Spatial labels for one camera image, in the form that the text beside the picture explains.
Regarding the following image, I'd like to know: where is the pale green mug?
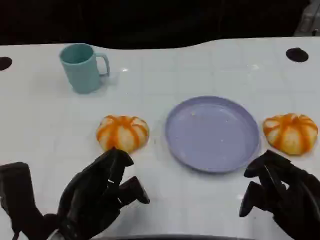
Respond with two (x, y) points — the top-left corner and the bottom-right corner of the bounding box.
(59, 43), (111, 95)

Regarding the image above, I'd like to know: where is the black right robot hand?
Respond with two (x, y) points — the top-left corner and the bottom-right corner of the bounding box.
(238, 149), (320, 240)

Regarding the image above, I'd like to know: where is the orange and white bread roll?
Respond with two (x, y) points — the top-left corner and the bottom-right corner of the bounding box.
(96, 114), (150, 154)
(262, 112), (319, 156)

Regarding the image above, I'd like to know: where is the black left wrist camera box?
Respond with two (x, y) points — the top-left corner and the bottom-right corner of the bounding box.
(0, 161), (59, 240)

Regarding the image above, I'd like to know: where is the black table cable hole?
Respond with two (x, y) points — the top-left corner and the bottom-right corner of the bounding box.
(0, 56), (13, 71)
(285, 47), (310, 63)

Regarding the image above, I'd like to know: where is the lilac plate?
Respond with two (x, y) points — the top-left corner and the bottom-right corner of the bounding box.
(164, 95), (262, 174)

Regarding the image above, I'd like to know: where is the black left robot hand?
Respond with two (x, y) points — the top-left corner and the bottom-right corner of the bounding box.
(56, 147), (151, 240)

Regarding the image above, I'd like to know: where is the grey background machine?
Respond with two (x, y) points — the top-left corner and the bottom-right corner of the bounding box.
(293, 0), (320, 37)

